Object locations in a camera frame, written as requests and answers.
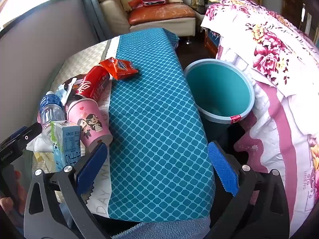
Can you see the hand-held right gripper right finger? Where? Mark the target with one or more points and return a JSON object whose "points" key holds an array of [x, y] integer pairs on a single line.
{"points": [[224, 171]]}

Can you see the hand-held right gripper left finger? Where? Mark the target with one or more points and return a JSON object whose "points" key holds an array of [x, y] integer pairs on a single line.
{"points": [[91, 169]]}

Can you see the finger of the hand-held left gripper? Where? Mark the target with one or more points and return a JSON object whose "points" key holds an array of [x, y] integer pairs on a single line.
{"points": [[27, 135], [18, 132]]}

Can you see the white tissue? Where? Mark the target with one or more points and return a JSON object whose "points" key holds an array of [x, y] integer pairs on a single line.
{"points": [[33, 144]]}

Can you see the clear plastic water bottle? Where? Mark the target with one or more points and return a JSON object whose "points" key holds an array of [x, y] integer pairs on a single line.
{"points": [[49, 109]]}

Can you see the blue white milk carton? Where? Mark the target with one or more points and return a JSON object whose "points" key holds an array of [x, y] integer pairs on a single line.
{"points": [[69, 142]]}

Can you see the pink cartoon paper cup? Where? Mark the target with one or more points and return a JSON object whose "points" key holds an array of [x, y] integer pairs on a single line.
{"points": [[89, 122]]}

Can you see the red soda can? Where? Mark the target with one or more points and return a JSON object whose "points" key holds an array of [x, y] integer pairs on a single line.
{"points": [[93, 83]]}

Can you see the blue teal plastic bin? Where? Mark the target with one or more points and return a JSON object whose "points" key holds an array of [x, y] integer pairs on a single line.
{"points": [[219, 87]]}

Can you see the orange snack packet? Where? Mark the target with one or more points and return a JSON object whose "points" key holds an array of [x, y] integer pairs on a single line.
{"points": [[119, 68]]}

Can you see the person's left hand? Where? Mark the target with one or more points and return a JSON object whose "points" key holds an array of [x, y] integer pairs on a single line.
{"points": [[6, 204]]}

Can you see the white pink quilt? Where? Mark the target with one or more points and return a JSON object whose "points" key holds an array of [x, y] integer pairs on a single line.
{"points": [[274, 129]]}

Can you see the teal patterned table cloth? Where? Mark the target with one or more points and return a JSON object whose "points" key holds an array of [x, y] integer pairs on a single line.
{"points": [[154, 129]]}

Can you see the blue grey fleece cloth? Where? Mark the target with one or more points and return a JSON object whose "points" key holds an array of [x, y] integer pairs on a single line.
{"points": [[162, 229]]}

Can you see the grey upholstered headboard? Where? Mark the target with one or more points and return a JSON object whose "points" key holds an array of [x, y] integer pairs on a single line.
{"points": [[37, 42]]}

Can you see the grey blue curtain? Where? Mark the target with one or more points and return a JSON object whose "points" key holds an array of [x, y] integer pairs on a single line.
{"points": [[97, 12]]}

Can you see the cream leather sofa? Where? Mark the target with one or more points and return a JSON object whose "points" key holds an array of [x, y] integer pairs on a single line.
{"points": [[149, 27]]}

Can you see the orange seat cushion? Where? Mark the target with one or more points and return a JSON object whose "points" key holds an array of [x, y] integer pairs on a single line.
{"points": [[162, 13]]}

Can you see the dark electronic box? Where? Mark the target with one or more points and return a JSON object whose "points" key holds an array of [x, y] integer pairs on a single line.
{"points": [[209, 1]]}

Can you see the dark wooden cabinet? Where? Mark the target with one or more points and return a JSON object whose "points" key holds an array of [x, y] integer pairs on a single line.
{"points": [[291, 5]]}

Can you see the wooden bed frame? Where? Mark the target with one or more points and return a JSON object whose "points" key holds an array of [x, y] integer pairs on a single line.
{"points": [[210, 44]]}

